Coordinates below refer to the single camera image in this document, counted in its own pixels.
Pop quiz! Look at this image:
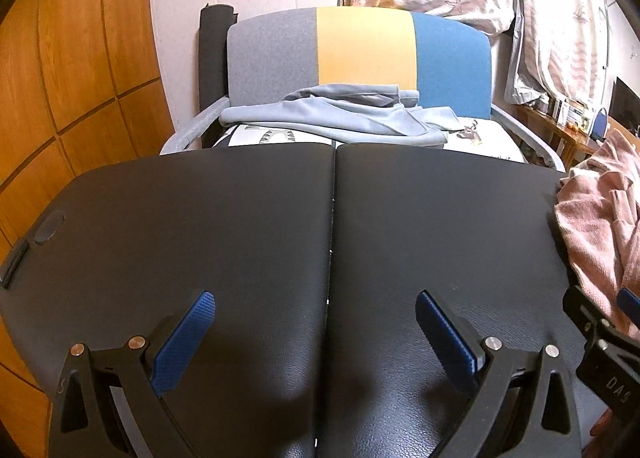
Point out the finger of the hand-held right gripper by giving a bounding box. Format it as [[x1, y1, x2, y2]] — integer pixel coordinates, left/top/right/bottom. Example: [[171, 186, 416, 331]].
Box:
[[617, 288, 640, 333], [562, 285, 621, 354]]

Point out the black round table cap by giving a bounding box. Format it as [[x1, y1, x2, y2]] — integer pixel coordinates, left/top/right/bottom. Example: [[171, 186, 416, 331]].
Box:
[[30, 214, 66, 245]]

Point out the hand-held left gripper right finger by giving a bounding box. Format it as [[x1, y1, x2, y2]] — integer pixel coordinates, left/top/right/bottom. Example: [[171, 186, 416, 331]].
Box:
[[415, 289, 583, 458]]

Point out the floral striped curtain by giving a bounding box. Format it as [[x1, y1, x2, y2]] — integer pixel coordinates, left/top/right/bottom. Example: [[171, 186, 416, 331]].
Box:
[[502, 0, 616, 106]]

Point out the grey yellow blue chair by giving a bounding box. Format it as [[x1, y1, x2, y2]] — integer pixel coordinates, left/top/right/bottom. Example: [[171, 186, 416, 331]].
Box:
[[160, 5, 568, 173]]

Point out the black monitor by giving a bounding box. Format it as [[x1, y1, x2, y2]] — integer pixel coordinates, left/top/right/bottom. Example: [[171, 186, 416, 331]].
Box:
[[612, 76, 640, 133]]

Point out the pink knitted sweater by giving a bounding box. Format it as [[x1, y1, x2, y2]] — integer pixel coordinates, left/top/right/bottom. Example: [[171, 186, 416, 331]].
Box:
[[554, 128, 640, 339]]

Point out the person's right hand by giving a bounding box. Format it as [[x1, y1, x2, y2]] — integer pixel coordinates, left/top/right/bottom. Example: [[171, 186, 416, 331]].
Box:
[[590, 409, 621, 441]]

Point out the black foam roll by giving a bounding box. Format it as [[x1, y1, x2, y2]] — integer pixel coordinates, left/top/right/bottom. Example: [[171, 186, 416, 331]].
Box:
[[198, 4, 240, 111]]

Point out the wooden wardrobe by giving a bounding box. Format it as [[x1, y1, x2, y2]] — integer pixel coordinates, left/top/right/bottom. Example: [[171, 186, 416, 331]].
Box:
[[0, 0, 173, 458]]

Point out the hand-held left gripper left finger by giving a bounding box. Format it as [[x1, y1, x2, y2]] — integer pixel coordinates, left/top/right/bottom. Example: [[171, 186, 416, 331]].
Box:
[[50, 289, 217, 458]]

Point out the light grey-blue garment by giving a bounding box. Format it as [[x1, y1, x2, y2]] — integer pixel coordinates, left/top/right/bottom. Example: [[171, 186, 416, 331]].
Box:
[[220, 82, 458, 147]]

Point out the cluttered wooden side shelf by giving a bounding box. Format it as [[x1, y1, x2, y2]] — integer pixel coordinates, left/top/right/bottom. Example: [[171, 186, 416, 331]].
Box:
[[517, 98, 608, 169]]

